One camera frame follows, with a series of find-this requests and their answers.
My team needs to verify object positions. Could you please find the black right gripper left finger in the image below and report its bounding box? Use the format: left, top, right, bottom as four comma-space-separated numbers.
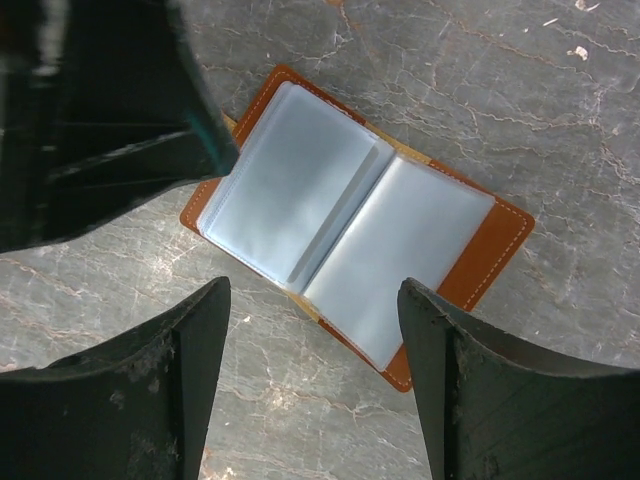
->
1, 277, 231, 479

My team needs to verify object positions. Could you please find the brown leather card holder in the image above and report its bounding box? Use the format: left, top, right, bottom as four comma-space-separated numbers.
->
180, 65, 535, 392

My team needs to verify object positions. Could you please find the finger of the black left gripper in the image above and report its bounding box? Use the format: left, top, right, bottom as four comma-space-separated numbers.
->
1, 1, 239, 252

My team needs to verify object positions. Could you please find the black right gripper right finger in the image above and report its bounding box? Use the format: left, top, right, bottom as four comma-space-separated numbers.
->
397, 278, 639, 479

